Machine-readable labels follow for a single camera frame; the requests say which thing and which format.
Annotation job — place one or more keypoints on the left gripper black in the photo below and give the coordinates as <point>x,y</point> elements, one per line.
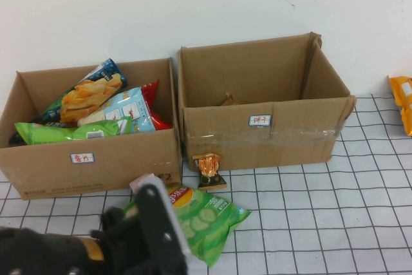
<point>125,249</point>

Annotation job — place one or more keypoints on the green Lay's cucumber chips bag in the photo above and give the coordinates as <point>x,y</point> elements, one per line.
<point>212,223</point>

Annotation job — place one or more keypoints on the small gold and black snack packet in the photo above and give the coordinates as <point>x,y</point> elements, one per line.
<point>209,167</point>

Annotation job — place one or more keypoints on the blue bag of orange crisps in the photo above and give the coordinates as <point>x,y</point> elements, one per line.
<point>87,94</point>

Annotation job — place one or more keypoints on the red snack bag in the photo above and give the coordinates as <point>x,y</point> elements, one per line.
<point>157,120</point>

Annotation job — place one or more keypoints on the green snack bag with barcode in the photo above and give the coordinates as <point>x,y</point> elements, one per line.
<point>58,131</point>

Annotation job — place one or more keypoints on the light blue white snack bag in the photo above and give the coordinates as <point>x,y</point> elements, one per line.
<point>128,107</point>

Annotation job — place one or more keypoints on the brown snack packet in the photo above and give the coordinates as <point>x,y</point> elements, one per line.
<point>231,101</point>

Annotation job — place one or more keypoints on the orange yellow snack bag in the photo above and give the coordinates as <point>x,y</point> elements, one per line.
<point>402,101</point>

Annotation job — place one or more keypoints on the pink foam block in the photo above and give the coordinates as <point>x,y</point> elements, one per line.
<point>141,180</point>

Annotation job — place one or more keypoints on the cardboard box with F2 print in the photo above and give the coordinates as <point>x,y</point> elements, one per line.
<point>122,159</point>

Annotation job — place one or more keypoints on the white label with red writing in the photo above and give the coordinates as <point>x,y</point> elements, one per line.
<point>82,158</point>
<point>259,120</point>

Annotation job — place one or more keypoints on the taped cardboard box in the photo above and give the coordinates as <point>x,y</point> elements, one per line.
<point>289,146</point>

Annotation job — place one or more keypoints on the white grid pattern tablecloth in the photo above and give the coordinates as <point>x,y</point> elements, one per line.
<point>322,223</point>

